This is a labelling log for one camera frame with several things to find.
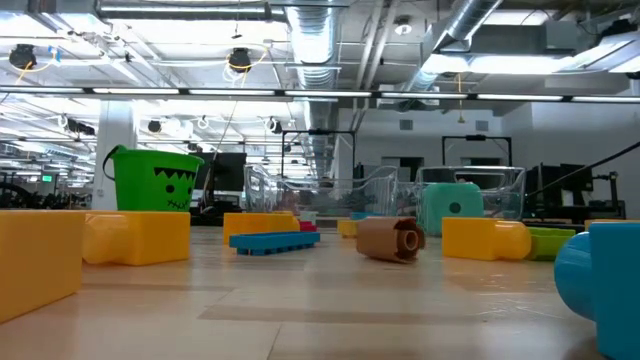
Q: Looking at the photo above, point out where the cyan foam die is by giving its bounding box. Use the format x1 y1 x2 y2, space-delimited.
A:
418 181 485 237

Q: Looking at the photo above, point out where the long thin black cable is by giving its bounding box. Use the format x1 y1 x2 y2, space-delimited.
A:
527 141 640 200

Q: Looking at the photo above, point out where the black ceiling cable reel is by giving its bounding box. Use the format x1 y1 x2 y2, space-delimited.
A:
8 43 39 70
227 47 254 74

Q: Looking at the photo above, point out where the orange square toy brick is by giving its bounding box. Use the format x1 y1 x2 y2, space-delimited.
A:
336 218 359 239

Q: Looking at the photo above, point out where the long blue brick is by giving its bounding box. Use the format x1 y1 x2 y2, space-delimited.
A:
228 230 322 257

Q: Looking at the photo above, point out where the narrow clear plastic bin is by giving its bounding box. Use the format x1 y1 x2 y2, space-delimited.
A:
415 165 527 224

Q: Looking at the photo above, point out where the brown cylinder toy brick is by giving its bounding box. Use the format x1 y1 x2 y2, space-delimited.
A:
355 215 427 265

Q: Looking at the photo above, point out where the green monster face bucket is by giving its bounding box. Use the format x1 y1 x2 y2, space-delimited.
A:
102 144 205 213

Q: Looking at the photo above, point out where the bright ceiling light panel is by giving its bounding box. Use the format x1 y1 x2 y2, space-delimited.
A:
422 52 576 77

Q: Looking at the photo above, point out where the large yellow toy block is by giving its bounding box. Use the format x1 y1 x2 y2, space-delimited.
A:
82 210 192 267
0 209 87 325

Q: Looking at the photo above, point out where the white square pillar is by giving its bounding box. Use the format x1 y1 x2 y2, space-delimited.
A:
91 101 139 212

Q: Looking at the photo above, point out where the black computer monitor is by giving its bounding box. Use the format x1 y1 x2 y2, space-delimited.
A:
193 152 249 194

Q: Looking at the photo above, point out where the yellow stepped toy block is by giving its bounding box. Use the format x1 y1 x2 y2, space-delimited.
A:
441 216 533 262

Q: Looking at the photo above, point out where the slim silver spiral duct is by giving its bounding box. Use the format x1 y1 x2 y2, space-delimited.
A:
404 0 504 96

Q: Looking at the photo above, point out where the wide clear plastic bin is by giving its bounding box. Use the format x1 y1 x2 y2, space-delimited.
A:
243 163 400 225

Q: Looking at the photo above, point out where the lime green toy brick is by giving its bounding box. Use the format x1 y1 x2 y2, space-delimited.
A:
526 226 577 262

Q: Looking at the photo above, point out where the long ceiling light strip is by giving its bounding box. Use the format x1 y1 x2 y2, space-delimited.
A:
0 85 640 104

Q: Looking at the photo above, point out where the black equipment rack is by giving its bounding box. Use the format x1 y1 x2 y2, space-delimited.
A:
523 163 627 221

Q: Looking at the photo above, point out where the black gantry frame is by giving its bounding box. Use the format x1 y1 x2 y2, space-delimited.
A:
441 133 514 169

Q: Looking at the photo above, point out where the large blue toy block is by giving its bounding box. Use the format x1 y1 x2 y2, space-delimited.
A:
553 221 640 360

